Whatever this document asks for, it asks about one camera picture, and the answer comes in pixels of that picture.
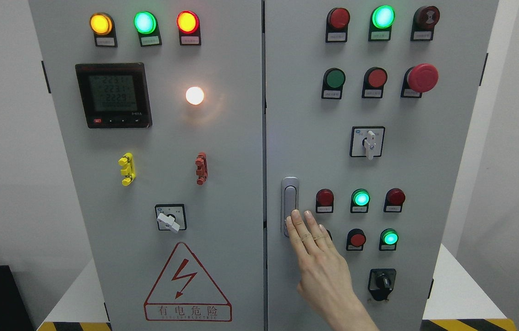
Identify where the bare human right hand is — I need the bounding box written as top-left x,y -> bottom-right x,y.
285,209 -> 379,331

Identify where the silver cabinet door handle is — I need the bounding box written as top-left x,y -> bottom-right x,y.
281,177 -> 299,237

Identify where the right grey cabinet door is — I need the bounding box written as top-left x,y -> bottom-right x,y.
265,0 -> 498,331

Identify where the grey cabinet door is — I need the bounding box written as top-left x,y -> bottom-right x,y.
265,0 -> 498,331
29,0 -> 266,331

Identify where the left grey cabinet door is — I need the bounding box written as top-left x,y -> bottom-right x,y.
29,0 -> 266,331

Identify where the red push button lower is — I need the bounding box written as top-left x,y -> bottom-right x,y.
346,228 -> 367,251

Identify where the red push button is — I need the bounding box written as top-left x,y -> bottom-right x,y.
346,228 -> 367,251
361,67 -> 388,99

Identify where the green lit button lower right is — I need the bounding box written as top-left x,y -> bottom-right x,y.
379,228 -> 399,251

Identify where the red indicator light middle left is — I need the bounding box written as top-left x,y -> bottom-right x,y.
316,188 -> 334,213

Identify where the red indicator light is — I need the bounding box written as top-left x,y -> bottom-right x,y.
316,188 -> 334,213
325,7 -> 350,43
383,188 -> 405,212
177,11 -> 202,46

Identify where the green indicator light middle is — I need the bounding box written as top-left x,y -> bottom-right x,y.
350,188 -> 370,213

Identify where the green indicator light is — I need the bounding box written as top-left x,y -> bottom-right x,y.
350,188 -> 370,213
133,11 -> 162,47
369,6 -> 395,42

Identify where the red indicator light middle right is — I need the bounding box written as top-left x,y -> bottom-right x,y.
383,188 -> 405,212

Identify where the red electric hazard warning sticker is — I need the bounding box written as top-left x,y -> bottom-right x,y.
144,242 -> 232,322

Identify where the red terminal connector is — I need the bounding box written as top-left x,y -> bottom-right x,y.
195,152 -> 208,186

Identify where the green push button upper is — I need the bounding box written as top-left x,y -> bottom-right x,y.
321,68 -> 346,100

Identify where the red push button upper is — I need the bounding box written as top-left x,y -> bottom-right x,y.
361,67 -> 388,99

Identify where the red emergency stop mushroom button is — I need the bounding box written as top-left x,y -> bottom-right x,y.
401,63 -> 439,98

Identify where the white glowing indicator light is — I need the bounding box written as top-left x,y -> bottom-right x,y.
185,86 -> 205,105

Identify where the yellow terminal connector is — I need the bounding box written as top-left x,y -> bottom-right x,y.
118,152 -> 136,186

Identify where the red indicator light top right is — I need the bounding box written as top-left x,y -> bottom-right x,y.
325,7 -> 350,43

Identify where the green indicator light top right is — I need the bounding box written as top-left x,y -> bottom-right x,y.
369,6 -> 395,42

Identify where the black digital power meter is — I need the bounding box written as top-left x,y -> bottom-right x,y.
75,63 -> 152,129

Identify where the dark red buzzer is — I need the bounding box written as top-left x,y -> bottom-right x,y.
410,6 -> 440,41

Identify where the red indicator light top left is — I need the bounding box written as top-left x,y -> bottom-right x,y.
177,11 -> 202,46

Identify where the green indicator light top left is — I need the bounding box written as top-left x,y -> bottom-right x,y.
133,11 -> 162,47

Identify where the yellow indicator light top left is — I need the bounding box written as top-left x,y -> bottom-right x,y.
90,12 -> 118,47

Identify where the black rotary knob switch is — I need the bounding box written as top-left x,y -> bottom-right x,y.
368,268 -> 397,302

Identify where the right white rotary selector switch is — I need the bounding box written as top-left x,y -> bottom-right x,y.
350,126 -> 386,160

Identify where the white rotary selector switch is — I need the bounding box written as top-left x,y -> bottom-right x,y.
350,126 -> 386,160
155,204 -> 187,234

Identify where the left white rotary selector switch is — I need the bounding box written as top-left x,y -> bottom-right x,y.
155,204 -> 187,234

